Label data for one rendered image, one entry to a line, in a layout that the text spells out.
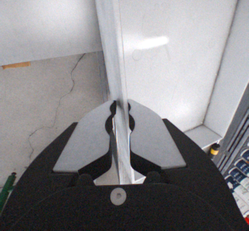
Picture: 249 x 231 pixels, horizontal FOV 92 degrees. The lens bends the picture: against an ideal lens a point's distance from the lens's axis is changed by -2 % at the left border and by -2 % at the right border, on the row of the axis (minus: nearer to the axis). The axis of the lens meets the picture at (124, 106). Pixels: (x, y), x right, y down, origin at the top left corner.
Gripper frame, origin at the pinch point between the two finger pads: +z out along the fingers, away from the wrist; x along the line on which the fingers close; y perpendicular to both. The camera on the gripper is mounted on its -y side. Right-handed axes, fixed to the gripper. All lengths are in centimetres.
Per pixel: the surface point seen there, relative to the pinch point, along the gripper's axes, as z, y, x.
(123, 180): 15.5, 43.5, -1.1
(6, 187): 49, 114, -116
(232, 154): 28, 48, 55
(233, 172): 26, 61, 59
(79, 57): 93, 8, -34
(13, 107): 75, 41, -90
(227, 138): 31, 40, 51
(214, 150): 26, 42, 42
